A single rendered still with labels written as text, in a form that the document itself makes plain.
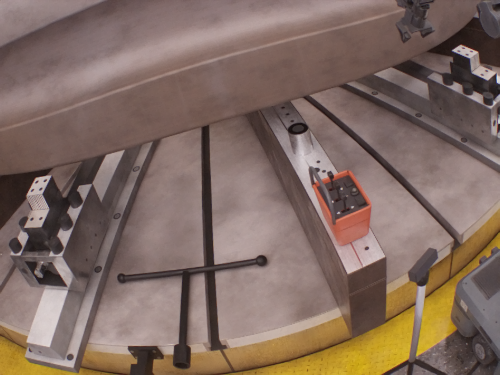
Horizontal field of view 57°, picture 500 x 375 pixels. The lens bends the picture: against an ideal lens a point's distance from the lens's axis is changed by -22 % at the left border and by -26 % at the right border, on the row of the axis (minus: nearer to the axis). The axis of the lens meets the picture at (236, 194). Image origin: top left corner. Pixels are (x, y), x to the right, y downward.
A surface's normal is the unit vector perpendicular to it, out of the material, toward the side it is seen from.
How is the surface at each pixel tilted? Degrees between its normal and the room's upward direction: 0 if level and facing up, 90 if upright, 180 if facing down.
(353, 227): 97
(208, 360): 90
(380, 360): 0
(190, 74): 90
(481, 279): 0
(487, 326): 45
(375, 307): 90
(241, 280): 0
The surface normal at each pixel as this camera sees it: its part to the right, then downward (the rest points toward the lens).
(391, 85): -0.82, 0.26
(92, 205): 0.96, -0.08
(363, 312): 0.22, 0.58
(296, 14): 0.11, 0.04
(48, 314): -0.25, -0.75
